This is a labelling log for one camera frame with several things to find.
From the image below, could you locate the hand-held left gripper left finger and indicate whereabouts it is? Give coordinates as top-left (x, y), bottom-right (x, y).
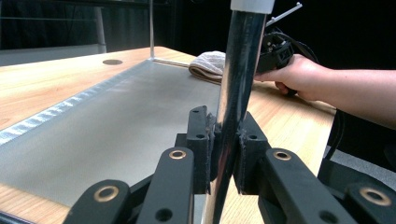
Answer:
top-left (176, 105), bottom-right (216, 195)

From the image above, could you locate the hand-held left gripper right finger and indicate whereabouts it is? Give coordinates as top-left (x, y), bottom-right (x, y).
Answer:
top-left (233, 111), bottom-right (272, 195)

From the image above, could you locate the striped cloth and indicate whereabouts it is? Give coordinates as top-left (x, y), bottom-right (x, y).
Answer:
top-left (188, 50), bottom-right (227, 85)

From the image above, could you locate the grey two-tier metal shelf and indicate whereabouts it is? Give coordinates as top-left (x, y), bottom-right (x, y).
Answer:
top-left (0, 0), bottom-right (276, 224)

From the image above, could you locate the right hand-held gripper black cable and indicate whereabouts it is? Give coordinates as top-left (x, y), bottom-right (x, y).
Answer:
top-left (275, 29), bottom-right (320, 63)

